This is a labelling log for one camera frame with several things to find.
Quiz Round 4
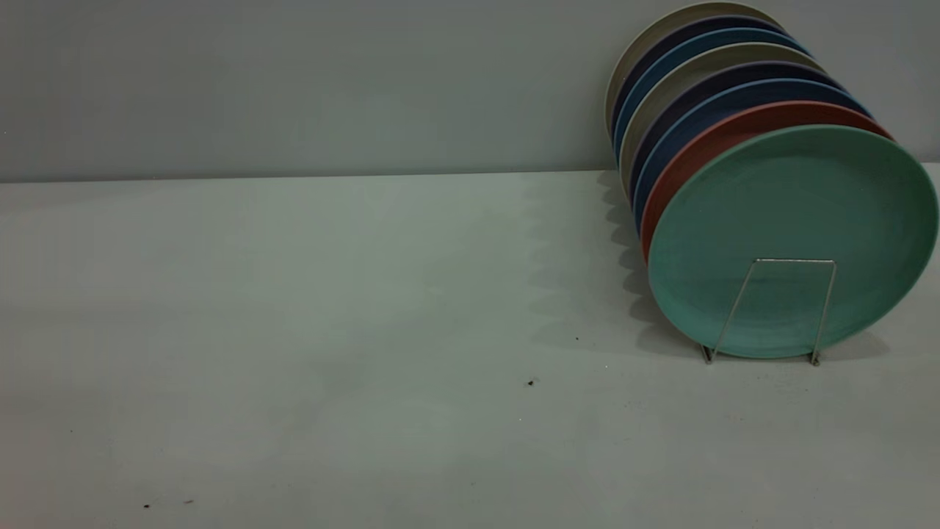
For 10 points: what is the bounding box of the green round plate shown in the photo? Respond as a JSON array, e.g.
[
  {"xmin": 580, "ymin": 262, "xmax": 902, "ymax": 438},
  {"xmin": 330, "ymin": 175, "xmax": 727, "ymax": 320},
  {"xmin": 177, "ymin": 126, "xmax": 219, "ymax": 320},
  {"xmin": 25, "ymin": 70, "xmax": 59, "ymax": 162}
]
[{"xmin": 647, "ymin": 124, "xmax": 939, "ymax": 360}]

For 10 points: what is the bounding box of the pink round plate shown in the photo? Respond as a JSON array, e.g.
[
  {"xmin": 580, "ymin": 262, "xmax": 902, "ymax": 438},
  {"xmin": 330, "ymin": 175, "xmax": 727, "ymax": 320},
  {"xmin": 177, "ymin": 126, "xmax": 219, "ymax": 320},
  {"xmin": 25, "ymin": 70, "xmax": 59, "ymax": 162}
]
[{"xmin": 640, "ymin": 101, "xmax": 895, "ymax": 265}]

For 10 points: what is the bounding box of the blue round plate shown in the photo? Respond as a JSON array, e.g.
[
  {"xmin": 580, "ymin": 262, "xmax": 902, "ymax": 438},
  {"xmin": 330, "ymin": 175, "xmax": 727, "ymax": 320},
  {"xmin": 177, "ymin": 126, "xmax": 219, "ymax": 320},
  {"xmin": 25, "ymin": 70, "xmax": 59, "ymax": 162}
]
[
  {"xmin": 632, "ymin": 78, "xmax": 875, "ymax": 230},
  {"xmin": 614, "ymin": 28, "xmax": 813, "ymax": 164}
]

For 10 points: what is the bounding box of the dark purple round plate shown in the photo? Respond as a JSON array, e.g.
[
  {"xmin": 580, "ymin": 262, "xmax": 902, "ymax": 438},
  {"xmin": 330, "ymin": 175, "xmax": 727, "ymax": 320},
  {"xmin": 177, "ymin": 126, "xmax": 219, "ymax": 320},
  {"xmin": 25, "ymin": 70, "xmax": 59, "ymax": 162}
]
[
  {"xmin": 628, "ymin": 61, "xmax": 847, "ymax": 199},
  {"xmin": 610, "ymin": 15, "xmax": 799, "ymax": 142}
]

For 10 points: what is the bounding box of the beige round plate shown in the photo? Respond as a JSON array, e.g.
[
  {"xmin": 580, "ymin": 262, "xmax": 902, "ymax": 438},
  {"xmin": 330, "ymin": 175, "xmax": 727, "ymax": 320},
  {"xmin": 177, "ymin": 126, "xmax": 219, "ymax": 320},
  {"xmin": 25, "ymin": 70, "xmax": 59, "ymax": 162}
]
[
  {"xmin": 605, "ymin": 1, "xmax": 788, "ymax": 137},
  {"xmin": 619, "ymin": 42, "xmax": 828, "ymax": 193}
]

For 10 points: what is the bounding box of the silver wire plate rack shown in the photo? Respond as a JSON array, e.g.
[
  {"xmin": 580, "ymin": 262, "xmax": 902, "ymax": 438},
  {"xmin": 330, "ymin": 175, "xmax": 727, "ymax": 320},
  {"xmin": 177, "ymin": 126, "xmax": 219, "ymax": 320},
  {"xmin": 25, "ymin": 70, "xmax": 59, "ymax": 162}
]
[{"xmin": 701, "ymin": 258, "xmax": 838, "ymax": 367}]

